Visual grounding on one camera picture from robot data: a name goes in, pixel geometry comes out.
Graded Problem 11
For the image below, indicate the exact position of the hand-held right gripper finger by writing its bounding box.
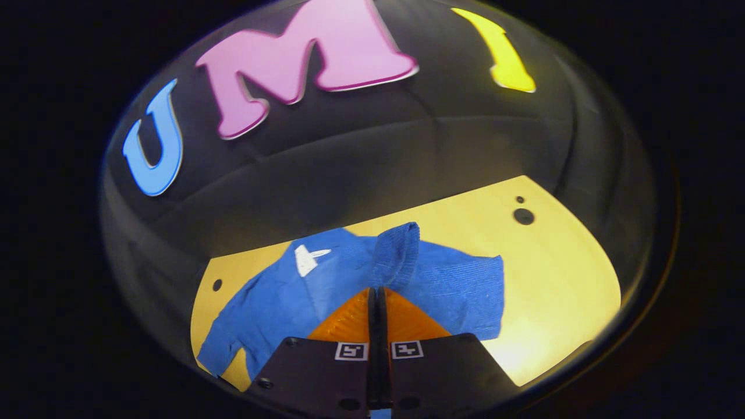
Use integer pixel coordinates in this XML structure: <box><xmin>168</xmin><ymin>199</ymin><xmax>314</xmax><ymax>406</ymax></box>
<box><xmin>250</xmin><ymin>286</ymin><xmax>379</xmax><ymax>417</ymax></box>
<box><xmin>378</xmin><ymin>287</ymin><xmax>519</xmax><ymax>417</ymax></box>

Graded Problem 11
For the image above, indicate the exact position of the blue corduroy button shirt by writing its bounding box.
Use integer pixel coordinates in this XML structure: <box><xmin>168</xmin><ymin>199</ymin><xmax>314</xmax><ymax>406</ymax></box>
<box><xmin>197</xmin><ymin>221</ymin><xmax>506</xmax><ymax>379</ymax></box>

